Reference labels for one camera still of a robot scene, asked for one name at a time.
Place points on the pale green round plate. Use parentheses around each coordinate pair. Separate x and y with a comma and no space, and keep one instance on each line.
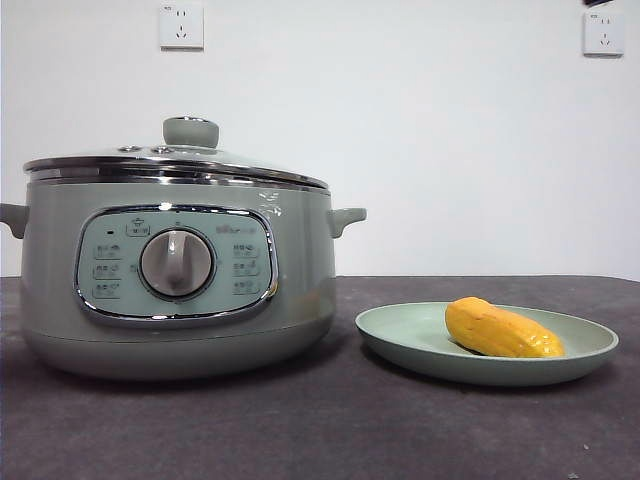
(400,330)

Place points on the glass lid with green knob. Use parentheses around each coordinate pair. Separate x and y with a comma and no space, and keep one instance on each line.
(191,132)

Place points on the pale green electric steamer pot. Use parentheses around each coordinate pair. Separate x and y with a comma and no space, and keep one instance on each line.
(305,280)

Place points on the white wall socket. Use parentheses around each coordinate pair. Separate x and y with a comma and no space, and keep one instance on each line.
(604,35)
(182,26)

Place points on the yellow corn cob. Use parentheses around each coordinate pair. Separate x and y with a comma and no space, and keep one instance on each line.
(500,330)

